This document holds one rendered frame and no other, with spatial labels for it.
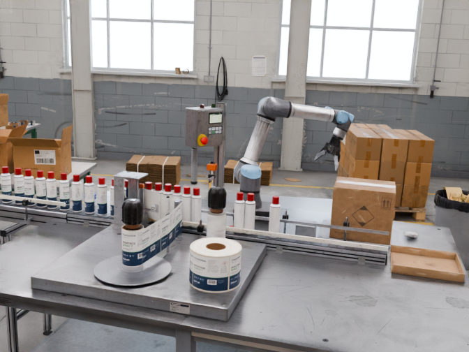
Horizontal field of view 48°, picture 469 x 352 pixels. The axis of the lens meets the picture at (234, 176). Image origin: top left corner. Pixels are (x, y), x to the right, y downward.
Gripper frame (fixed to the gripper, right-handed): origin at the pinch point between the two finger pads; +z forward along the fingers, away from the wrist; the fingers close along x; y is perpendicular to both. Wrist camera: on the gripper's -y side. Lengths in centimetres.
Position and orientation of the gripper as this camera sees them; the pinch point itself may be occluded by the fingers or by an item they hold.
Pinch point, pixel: (324, 165)
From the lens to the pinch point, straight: 334.0
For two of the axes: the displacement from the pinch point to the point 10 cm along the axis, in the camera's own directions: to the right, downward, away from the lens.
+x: 8.0, 4.3, -4.2
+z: -4.2, 9.0, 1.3
